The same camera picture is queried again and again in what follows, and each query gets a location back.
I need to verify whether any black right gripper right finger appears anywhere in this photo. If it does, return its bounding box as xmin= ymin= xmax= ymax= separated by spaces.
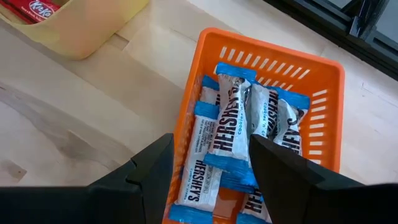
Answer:
xmin=249 ymin=133 xmax=398 ymax=224

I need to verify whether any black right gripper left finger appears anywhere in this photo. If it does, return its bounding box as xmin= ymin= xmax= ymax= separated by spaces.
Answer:
xmin=0 ymin=133 xmax=175 ymax=224

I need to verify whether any long red KitKat bar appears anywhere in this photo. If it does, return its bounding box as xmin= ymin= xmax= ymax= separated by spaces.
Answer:
xmin=11 ymin=0 xmax=62 ymax=23

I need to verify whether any orange plastic basket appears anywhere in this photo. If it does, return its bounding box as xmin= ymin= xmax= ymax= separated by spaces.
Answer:
xmin=161 ymin=27 xmax=346 ymax=224

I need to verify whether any yellow plastic bin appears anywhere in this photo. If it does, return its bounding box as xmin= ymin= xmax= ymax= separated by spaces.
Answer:
xmin=0 ymin=0 xmax=150 ymax=60

